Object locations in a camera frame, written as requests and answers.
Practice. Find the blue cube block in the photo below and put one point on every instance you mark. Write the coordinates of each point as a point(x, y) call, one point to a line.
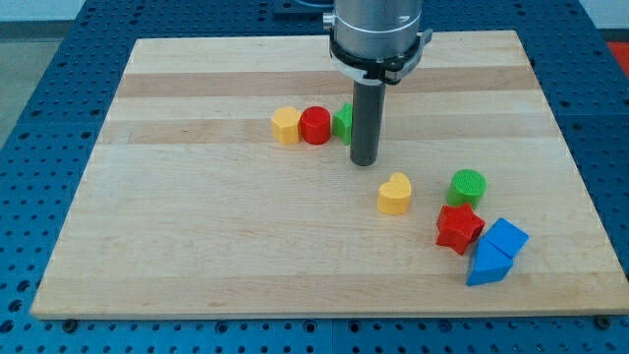
point(506, 238)

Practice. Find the light wooden board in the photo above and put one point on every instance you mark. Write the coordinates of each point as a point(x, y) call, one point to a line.
point(189, 209)

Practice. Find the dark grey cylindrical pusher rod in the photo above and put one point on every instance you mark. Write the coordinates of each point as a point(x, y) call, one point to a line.
point(366, 123)

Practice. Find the yellow heart block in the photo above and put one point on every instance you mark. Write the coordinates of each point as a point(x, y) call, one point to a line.
point(394, 195)

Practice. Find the red cylinder block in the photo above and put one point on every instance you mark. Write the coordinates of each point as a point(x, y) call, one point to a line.
point(315, 125)

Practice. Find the red star block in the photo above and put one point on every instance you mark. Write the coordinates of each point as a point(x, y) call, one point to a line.
point(458, 227)

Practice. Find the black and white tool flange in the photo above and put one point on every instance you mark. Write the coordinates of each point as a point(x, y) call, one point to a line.
point(373, 72)

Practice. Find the green star block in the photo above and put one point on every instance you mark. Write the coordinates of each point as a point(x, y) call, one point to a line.
point(342, 123)

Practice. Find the blue triangle block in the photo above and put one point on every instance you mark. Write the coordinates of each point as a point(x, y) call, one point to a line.
point(487, 264)

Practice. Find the yellow hexagon block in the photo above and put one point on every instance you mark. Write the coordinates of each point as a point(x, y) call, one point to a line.
point(286, 125)

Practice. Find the green cylinder block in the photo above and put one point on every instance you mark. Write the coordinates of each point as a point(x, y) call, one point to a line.
point(467, 186)

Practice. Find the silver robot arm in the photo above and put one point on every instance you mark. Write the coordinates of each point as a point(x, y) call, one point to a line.
point(376, 43)

